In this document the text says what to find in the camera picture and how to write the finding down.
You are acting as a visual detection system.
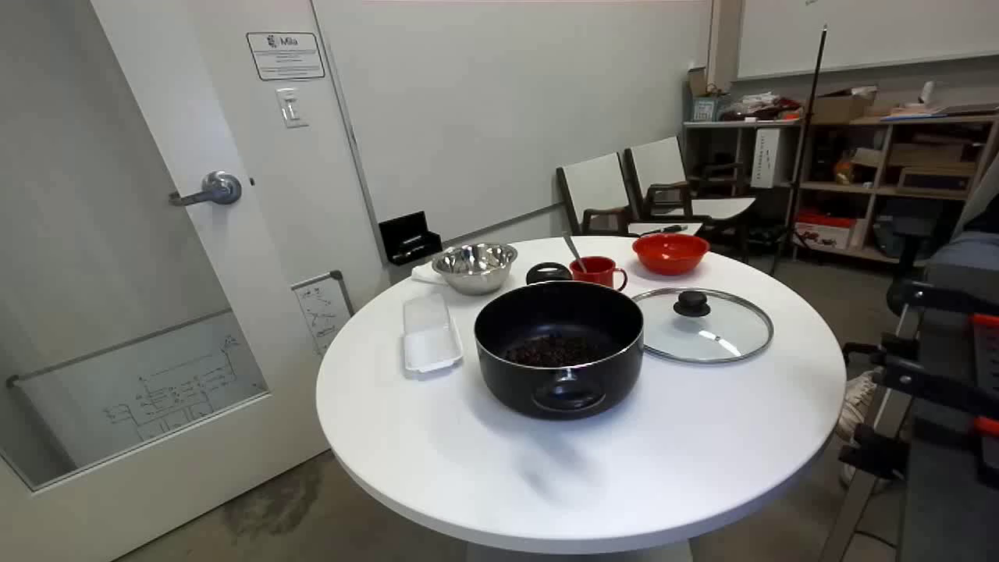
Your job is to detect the wooden shelf unit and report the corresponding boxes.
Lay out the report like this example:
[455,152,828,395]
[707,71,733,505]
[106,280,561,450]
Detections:
[679,111,999,270]

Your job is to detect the stainless steel bowl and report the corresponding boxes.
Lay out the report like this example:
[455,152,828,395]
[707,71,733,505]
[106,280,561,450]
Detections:
[427,242,520,297]

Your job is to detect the white folding chair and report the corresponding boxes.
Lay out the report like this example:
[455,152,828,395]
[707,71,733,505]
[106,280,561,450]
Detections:
[556,149,633,237]
[623,135,759,237]

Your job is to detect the glass lid with black knob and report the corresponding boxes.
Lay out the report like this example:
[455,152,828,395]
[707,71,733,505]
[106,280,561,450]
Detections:
[629,288,778,370]

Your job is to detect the red plastic bowl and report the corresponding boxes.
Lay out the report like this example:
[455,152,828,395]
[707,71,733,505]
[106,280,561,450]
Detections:
[629,230,711,278]

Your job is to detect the orange handled black clamp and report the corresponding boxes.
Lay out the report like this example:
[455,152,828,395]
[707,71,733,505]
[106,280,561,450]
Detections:
[877,348,999,441]
[883,278,999,337]

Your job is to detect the black cooking pot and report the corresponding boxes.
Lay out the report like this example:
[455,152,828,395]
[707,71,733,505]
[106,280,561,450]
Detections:
[472,259,645,423]

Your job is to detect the black pole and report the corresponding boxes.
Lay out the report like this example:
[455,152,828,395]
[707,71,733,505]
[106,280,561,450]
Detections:
[772,27,834,278]

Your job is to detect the white wall sign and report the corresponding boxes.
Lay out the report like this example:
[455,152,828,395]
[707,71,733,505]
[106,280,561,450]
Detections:
[244,27,326,86]

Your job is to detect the white door with window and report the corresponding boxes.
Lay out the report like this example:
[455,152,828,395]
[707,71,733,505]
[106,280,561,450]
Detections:
[0,0,329,562]

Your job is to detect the clear plastic container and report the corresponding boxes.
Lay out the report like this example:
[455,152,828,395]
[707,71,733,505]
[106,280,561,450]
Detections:
[400,291,464,378]

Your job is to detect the silver door handle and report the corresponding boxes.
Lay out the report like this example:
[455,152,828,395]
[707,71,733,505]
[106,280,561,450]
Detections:
[169,170,247,210]

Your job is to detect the red plastic cup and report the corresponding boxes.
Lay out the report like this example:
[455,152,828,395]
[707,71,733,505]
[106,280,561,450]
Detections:
[567,254,633,293]

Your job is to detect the white table pedestal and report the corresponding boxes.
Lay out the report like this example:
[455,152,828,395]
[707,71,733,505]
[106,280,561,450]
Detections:
[461,537,696,562]

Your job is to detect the cardboard box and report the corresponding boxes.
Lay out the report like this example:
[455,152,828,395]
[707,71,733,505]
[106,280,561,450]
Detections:
[811,88,879,129]

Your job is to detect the large wall whiteboard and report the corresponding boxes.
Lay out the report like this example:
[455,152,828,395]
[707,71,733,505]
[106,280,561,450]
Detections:
[733,0,999,82]

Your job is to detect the black box on floor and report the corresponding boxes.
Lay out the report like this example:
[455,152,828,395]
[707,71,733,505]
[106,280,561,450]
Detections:
[375,210,447,270]

